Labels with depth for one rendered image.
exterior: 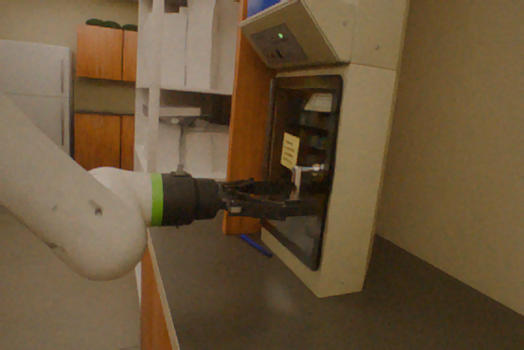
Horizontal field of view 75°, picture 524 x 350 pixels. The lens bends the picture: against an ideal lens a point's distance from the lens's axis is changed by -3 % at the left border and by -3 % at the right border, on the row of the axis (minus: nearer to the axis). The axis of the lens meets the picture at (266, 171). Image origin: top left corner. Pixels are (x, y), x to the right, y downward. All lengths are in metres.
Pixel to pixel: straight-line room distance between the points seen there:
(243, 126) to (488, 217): 0.66
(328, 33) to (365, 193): 0.32
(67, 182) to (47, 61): 5.07
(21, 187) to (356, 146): 0.54
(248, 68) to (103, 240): 0.66
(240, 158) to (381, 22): 0.51
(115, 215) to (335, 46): 0.45
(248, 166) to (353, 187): 0.38
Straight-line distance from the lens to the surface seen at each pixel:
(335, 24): 0.67
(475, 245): 1.02
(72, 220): 0.45
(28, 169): 0.44
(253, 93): 0.99
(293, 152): 0.81
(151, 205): 0.59
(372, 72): 0.71
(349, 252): 0.77
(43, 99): 5.51
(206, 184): 0.62
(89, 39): 5.82
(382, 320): 0.76
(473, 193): 1.01
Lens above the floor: 1.33
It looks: 11 degrees down
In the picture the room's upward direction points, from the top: 5 degrees clockwise
